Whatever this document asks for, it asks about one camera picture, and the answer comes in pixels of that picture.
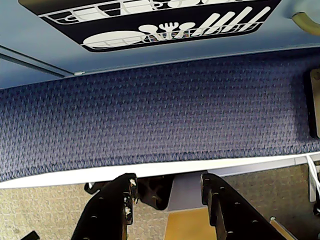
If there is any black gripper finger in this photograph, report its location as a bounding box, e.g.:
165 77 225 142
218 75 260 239
200 173 298 240
71 172 138 240

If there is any black table clamp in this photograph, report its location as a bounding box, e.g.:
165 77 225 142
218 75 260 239
136 174 175 211

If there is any beige panel with black edge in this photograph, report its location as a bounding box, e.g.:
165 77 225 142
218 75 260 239
303 69 320 139

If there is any light blue toy kitchen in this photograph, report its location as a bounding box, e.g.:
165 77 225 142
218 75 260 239
0 0 320 90

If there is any black dishwasher rack sticker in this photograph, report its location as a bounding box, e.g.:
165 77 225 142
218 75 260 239
18 0 283 53

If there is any gold dishwasher door handle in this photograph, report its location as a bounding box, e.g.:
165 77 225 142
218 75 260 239
291 9 320 36

